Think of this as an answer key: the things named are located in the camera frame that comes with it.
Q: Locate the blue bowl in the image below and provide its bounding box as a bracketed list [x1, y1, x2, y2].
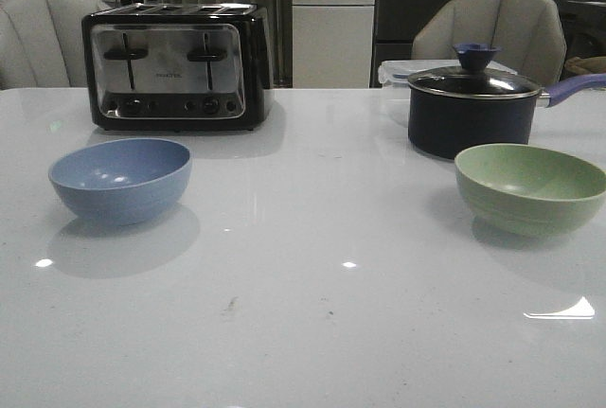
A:
[48, 137, 192, 225]

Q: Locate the green bowl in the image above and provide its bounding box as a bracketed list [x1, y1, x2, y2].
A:
[454, 143, 605, 237]

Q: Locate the clear plastic food container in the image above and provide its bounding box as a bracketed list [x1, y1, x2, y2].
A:
[378, 59, 514, 90]

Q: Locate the dark blue saucepan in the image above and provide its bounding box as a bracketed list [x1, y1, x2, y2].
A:
[408, 74, 605, 159]

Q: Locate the white refrigerator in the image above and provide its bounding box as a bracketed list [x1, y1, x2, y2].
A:
[292, 0, 375, 89]

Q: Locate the black and chrome toaster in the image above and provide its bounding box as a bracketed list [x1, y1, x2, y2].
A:
[81, 3, 274, 131]

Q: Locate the glass pot lid blue knob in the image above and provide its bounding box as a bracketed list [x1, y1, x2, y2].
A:
[407, 43, 541, 98]

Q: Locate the dark counter cabinet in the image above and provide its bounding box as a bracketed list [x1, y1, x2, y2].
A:
[370, 0, 605, 86]

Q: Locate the right beige chair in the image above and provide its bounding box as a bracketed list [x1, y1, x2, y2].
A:
[411, 0, 567, 85]

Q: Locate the beige chair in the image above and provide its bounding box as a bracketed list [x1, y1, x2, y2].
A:
[1, 0, 109, 90]
[411, 0, 567, 85]

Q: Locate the left beige chair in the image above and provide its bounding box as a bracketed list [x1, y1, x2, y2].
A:
[1, 0, 109, 90]

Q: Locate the brown basket at right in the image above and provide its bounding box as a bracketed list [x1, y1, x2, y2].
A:
[564, 56, 605, 94]

